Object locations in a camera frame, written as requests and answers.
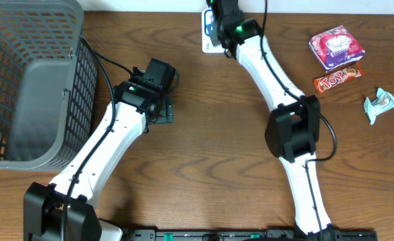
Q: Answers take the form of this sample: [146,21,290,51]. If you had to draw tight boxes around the green wet wipes pack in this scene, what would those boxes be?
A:
[363,88,394,125]

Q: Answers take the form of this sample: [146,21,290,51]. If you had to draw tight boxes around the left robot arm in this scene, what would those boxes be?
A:
[23,76,172,240]

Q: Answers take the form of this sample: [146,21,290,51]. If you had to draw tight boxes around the white barcode scanner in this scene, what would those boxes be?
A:
[201,7,224,54]

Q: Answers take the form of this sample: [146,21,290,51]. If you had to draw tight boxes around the red-brown snack bar wrapper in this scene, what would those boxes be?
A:
[313,62,365,93]

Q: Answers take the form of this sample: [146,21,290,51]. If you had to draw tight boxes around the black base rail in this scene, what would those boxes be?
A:
[121,229,378,241]

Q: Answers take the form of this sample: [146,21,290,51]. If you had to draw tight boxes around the purple snack bag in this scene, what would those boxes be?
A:
[308,25,365,72]

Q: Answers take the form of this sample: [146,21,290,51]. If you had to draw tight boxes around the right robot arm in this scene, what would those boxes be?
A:
[207,0,336,240]

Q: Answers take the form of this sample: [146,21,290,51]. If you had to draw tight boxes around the grey plastic mesh basket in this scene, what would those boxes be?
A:
[0,1,98,171]

